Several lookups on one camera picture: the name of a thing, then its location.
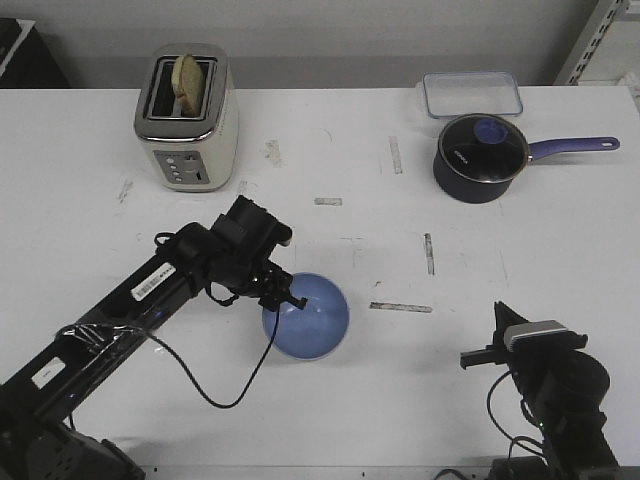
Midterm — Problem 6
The clear plastic container blue rim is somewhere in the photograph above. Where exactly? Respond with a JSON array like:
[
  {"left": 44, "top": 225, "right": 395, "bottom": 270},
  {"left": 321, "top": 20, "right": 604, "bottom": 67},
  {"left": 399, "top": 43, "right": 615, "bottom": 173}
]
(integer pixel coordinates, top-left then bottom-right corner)
[{"left": 416, "top": 71, "right": 524, "bottom": 119}]

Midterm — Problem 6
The glass pot lid blue knob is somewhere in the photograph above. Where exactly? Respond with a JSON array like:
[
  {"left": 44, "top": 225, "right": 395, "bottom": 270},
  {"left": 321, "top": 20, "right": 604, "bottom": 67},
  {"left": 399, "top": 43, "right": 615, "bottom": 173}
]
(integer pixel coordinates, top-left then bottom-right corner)
[{"left": 438, "top": 114, "right": 530, "bottom": 184}]

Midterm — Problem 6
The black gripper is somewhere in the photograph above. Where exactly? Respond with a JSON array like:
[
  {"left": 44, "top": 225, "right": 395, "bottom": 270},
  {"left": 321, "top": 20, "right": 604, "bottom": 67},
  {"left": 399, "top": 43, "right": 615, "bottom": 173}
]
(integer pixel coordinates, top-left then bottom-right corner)
[
  {"left": 202, "top": 195, "right": 308, "bottom": 311},
  {"left": 460, "top": 301, "right": 588, "bottom": 370}
]

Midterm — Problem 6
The blue bowl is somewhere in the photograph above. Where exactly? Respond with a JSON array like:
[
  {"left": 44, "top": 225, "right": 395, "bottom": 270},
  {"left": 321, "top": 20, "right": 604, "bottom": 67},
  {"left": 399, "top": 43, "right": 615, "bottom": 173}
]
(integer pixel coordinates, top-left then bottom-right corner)
[{"left": 273, "top": 272, "right": 350, "bottom": 360}]

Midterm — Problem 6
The white metal shelf upright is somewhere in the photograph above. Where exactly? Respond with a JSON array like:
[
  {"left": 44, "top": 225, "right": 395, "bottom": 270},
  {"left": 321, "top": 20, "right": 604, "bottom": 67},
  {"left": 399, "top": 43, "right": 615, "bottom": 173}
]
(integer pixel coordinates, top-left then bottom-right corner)
[{"left": 553, "top": 0, "right": 631, "bottom": 86}]

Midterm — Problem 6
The toast slice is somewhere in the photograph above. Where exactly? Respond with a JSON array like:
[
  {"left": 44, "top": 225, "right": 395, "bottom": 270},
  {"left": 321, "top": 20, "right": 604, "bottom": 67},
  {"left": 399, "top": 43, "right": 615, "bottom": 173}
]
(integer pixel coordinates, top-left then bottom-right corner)
[{"left": 171, "top": 54, "right": 205, "bottom": 118}]

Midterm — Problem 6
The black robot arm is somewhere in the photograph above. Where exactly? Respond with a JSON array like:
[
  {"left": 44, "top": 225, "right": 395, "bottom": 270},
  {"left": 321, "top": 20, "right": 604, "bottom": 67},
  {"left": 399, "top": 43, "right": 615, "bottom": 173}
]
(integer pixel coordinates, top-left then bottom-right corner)
[
  {"left": 1, "top": 196, "right": 306, "bottom": 479},
  {"left": 460, "top": 301, "right": 622, "bottom": 479}
]

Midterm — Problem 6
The dark blue saucepan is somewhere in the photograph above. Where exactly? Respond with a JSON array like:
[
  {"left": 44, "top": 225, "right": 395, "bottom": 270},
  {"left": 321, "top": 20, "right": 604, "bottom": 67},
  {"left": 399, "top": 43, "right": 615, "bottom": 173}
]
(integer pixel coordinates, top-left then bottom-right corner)
[{"left": 433, "top": 133, "right": 620, "bottom": 204}]

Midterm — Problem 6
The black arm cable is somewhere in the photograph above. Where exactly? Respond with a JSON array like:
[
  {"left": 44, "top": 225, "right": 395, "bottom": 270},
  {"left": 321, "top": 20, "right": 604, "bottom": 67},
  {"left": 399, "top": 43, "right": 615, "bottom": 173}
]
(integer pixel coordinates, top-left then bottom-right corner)
[
  {"left": 487, "top": 369, "right": 546, "bottom": 451},
  {"left": 144, "top": 299, "right": 281, "bottom": 409}
]

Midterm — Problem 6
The cream and chrome toaster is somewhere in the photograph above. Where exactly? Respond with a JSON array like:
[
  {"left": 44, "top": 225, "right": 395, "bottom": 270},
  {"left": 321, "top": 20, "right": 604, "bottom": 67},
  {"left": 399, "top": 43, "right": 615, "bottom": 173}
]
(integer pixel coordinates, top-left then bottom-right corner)
[{"left": 134, "top": 43, "right": 239, "bottom": 192}]

